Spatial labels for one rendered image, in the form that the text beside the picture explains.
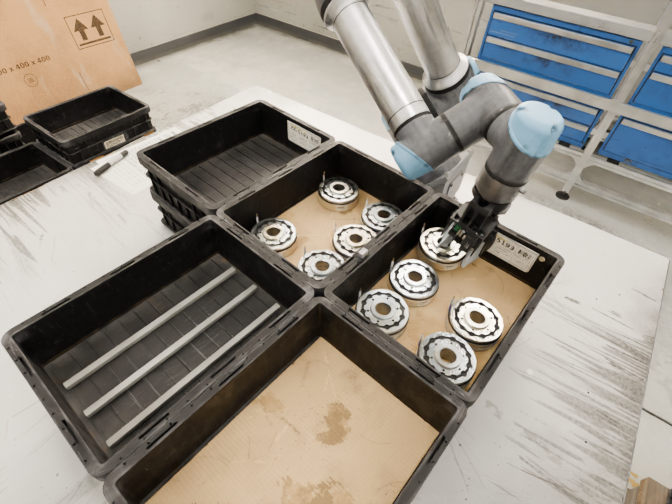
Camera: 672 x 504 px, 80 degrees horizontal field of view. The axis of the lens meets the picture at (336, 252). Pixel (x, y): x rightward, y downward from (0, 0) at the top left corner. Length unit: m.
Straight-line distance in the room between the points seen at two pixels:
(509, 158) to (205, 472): 0.65
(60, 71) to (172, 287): 2.73
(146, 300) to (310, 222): 0.40
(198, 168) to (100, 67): 2.47
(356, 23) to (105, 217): 0.85
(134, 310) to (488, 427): 0.72
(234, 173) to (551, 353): 0.90
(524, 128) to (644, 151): 2.03
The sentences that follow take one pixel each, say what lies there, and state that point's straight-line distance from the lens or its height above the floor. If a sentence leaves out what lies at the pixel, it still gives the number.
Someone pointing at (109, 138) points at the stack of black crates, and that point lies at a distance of 1.99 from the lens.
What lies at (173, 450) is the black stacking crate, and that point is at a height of 0.88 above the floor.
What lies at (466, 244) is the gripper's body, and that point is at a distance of 0.79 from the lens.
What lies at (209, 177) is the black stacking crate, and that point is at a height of 0.83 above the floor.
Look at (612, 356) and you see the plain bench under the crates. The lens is 1.13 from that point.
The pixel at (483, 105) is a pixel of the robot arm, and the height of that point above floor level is 1.19.
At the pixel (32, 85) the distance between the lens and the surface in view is 3.43.
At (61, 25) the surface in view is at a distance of 3.51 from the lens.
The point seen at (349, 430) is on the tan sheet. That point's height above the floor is 0.83.
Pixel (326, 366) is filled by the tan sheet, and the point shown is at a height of 0.83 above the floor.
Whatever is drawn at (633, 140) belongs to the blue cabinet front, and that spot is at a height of 0.45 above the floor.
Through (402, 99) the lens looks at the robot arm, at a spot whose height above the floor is 1.17.
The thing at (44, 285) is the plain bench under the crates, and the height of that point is 0.70.
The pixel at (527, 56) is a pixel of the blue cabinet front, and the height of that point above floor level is 0.69.
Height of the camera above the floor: 1.50
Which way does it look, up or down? 47 degrees down
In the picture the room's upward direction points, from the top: 5 degrees clockwise
